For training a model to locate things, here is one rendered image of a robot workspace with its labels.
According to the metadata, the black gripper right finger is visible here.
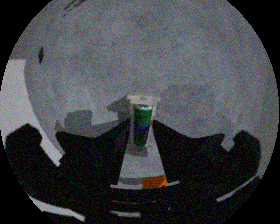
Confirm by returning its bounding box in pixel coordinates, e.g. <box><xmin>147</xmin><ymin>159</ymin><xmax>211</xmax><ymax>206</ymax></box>
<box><xmin>152</xmin><ymin>119</ymin><xmax>225</xmax><ymax>183</ymax></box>

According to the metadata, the green battery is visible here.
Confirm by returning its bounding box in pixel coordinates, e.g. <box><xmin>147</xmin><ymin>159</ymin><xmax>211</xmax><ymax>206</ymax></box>
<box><xmin>134</xmin><ymin>104</ymin><xmax>152</xmax><ymax>147</ymax></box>

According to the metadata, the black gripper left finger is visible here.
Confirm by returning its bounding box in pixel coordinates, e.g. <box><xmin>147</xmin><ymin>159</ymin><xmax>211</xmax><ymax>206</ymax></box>
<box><xmin>56</xmin><ymin>119</ymin><xmax>131</xmax><ymax>186</ymax></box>

